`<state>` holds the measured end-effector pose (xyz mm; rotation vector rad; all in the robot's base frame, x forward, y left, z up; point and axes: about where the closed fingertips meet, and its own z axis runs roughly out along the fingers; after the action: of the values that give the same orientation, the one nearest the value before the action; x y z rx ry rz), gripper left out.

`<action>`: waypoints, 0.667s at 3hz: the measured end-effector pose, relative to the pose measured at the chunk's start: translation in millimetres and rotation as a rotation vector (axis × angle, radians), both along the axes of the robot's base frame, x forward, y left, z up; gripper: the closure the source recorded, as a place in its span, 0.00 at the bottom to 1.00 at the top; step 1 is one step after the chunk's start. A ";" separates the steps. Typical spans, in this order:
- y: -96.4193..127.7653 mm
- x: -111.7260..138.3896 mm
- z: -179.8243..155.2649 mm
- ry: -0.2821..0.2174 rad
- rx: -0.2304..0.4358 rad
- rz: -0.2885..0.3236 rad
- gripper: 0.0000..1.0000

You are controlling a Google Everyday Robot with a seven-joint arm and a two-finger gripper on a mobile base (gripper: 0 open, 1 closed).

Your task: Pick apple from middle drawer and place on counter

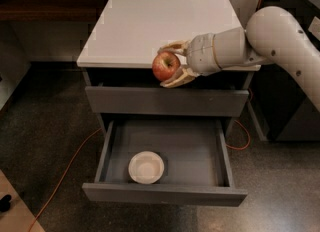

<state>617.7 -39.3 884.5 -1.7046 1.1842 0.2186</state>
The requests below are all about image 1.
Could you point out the grey top drawer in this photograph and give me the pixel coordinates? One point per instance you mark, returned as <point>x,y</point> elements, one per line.
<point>163,101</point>

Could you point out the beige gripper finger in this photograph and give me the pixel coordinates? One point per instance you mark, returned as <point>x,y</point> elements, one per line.
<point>177,47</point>
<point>182,76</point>

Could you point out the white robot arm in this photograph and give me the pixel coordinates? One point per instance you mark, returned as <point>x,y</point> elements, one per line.
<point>272,36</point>

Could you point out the red apple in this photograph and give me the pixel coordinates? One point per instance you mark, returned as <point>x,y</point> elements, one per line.
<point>164,65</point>

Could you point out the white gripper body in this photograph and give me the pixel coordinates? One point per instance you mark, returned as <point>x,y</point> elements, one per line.
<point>202,54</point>

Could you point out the small black object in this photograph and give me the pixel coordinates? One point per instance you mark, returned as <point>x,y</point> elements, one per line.
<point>5,203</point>

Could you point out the grey drawer cabinet white top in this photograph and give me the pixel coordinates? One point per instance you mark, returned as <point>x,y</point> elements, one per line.
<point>128,33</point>

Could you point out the white ceramic bowl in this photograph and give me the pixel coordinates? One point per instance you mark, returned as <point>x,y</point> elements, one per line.
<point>146,167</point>

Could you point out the grey drawer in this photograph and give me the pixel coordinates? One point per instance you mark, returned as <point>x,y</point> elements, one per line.
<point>196,164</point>
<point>163,101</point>

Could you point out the light wooden table corner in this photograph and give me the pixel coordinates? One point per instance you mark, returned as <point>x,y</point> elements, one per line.
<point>18,218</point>

